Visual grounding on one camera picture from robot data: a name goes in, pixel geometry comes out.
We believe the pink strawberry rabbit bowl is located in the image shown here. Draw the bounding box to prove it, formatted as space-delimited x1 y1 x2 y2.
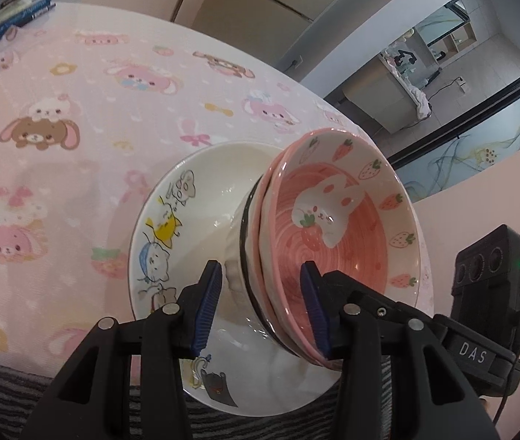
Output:
261 128 424 360

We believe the striped grey clothing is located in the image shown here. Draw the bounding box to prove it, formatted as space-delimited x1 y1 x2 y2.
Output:
0 351 395 440

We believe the white ribbed bowl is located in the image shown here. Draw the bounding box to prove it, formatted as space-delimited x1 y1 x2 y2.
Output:
225 176 286 340

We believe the white cartoon cat plate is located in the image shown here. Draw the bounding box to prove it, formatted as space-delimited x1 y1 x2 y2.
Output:
129 142 430 417

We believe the beige bathroom vanity cabinet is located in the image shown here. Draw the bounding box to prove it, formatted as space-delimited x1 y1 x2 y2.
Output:
329 46 432 134

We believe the pink cartoon tablecloth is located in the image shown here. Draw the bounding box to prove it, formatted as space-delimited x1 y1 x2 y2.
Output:
0 3 356 377

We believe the bathroom mirror cabinet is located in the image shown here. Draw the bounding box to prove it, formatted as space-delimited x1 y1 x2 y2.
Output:
415 0 476 64

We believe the beige three-door refrigerator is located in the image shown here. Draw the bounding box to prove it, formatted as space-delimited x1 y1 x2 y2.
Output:
172 0 336 64

